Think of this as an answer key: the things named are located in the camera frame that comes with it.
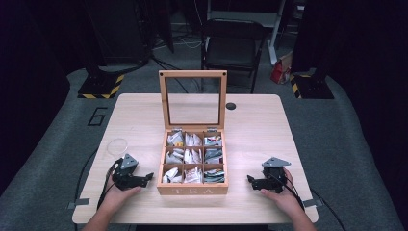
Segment striped black stand base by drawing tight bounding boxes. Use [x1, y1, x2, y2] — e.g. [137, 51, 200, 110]
[77, 72, 126, 100]
[289, 73, 335, 100]

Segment red paper bag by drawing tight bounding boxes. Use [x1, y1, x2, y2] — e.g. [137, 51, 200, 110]
[269, 50, 293, 86]

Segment pile of dark tea packets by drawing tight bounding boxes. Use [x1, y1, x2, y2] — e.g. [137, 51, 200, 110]
[203, 134, 226, 184]

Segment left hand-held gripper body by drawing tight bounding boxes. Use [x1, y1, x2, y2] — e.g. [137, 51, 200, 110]
[112, 153, 150, 192]

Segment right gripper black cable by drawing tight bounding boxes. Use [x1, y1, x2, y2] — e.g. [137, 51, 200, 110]
[272, 172, 348, 231]

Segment wooden tea box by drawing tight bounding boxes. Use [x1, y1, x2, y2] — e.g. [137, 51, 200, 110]
[156, 69, 230, 196]

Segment person's right hand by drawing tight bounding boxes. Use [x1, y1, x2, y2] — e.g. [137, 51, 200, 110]
[259, 167, 305, 214]

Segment grey tape strip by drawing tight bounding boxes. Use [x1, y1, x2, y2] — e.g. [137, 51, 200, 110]
[302, 198, 324, 208]
[66, 197, 91, 211]

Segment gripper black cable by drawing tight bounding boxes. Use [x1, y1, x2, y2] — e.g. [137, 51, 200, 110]
[74, 148, 125, 231]
[272, 172, 348, 231]

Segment black folding chair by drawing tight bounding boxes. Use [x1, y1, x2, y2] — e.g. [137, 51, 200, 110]
[200, 17, 268, 94]

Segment pile of white tea bags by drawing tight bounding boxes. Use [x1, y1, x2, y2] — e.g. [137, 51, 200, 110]
[162, 131, 186, 185]

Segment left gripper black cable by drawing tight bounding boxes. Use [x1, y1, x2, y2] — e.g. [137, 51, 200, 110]
[74, 148, 125, 231]

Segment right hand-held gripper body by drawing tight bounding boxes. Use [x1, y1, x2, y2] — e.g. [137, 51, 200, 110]
[252, 156, 293, 194]

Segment person's left hand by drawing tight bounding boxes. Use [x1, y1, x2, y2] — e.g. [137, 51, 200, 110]
[103, 174, 142, 210]

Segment cables on floor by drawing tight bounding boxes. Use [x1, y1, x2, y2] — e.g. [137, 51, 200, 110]
[152, 30, 204, 51]

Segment pile of red-printed tea bags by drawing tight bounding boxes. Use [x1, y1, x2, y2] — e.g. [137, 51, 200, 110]
[183, 132, 204, 185]

